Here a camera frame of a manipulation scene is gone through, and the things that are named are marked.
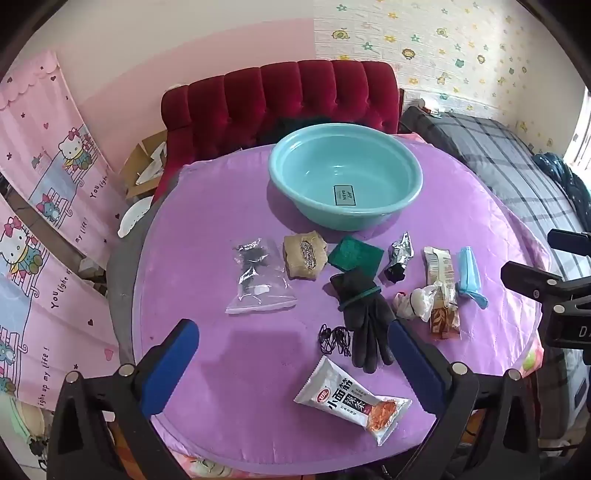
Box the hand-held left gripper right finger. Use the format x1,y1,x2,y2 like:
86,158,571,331
388,318,541,480

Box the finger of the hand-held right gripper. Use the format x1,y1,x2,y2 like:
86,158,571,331
501,261,573,305
547,229,591,257

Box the silver foil wrapper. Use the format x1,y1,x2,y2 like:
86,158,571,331
379,232,415,284

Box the red velvet tufted sofa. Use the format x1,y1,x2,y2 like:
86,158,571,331
161,60,402,162

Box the white and orange snack packet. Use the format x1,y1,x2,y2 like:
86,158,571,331
294,355,413,446

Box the clear plastic zip bag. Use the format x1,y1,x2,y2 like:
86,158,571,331
225,237,298,315

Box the white plastic bag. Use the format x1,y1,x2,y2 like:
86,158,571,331
392,285,446,322

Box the black hair ties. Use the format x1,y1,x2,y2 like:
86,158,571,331
317,323,354,357

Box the cardboard box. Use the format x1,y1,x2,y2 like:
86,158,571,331
121,130,169,199

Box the green scouring pad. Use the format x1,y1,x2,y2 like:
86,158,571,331
326,236,385,274

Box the grey cloth under cover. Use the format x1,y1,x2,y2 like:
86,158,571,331
107,185,158,370

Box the teal plastic basin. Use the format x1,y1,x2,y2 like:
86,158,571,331
269,124,424,232

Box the black glove with green cuff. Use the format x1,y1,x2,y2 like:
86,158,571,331
323,268,398,374

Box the beige and brown snack wrapper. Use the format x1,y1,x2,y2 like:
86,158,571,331
424,246,462,341

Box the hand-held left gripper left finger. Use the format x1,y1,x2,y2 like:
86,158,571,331
46,318,200,480

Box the beige sock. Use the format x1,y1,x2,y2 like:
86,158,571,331
283,231,329,281

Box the pink cartoon cat curtain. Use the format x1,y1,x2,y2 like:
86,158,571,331
0,51,132,261
0,194,121,416

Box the pink floral bedding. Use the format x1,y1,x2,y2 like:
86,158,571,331
519,337,546,374

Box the purple quilted table cover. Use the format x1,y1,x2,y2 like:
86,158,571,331
131,134,552,476

